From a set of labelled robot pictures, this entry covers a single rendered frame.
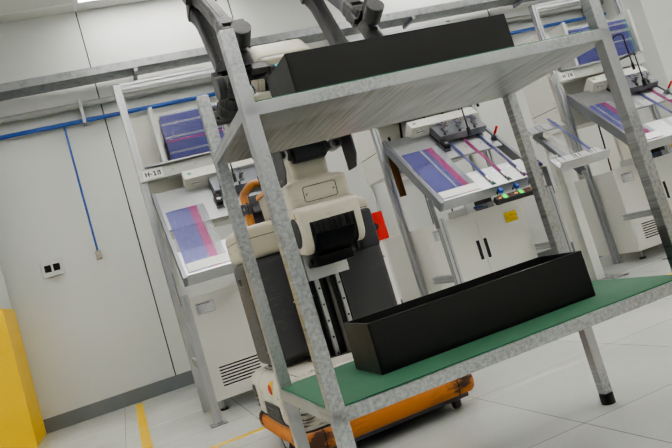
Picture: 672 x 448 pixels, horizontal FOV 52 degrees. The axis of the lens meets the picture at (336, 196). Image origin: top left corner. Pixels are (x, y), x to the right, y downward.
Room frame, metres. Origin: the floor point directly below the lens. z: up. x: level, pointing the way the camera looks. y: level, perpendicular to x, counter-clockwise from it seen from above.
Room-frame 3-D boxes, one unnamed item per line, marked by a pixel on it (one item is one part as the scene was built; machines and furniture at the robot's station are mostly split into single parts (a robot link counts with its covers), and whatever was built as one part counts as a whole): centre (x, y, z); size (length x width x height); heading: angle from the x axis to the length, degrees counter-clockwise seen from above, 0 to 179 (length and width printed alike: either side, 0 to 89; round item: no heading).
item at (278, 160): (2.29, 0.03, 0.99); 0.28 x 0.16 x 0.22; 111
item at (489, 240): (4.53, -0.66, 0.31); 0.70 x 0.65 x 0.62; 109
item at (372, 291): (2.65, 0.17, 0.59); 0.55 x 0.34 x 0.83; 111
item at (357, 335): (1.65, -0.23, 0.41); 0.57 x 0.17 x 0.11; 109
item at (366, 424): (2.56, 0.14, 0.16); 0.67 x 0.64 x 0.25; 21
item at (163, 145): (4.06, 0.71, 0.95); 1.33 x 0.82 x 1.90; 19
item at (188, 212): (3.89, 0.63, 0.66); 1.01 x 0.73 x 1.31; 19
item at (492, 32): (1.61, -0.22, 1.01); 0.57 x 0.17 x 0.11; 111
